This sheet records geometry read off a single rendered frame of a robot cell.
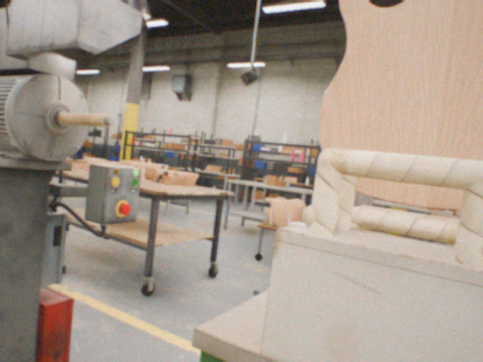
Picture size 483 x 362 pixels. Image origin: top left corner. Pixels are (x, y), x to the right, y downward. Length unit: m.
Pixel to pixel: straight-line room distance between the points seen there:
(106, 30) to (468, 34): 0.72
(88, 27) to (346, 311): 0.76
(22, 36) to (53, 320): 0.94
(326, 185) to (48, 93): 0.90
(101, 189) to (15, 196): 0.26
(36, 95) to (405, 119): 0.93
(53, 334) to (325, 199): 1.25
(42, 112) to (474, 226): 1.05
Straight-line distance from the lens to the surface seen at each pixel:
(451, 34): 0.68
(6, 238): 1.35
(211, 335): 0.57
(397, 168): 0.44
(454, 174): 0.44
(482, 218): 0.44
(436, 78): 0.66
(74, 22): 0.92
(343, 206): 0.54
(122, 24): 0.98
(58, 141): 1.20
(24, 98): 1.15
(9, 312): 1.44
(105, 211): 1.32
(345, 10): 0.72
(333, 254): 0.45
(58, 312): 1.51
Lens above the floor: 1.18
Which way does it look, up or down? 3 degrees down
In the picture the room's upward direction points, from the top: 7 degrees clockwise
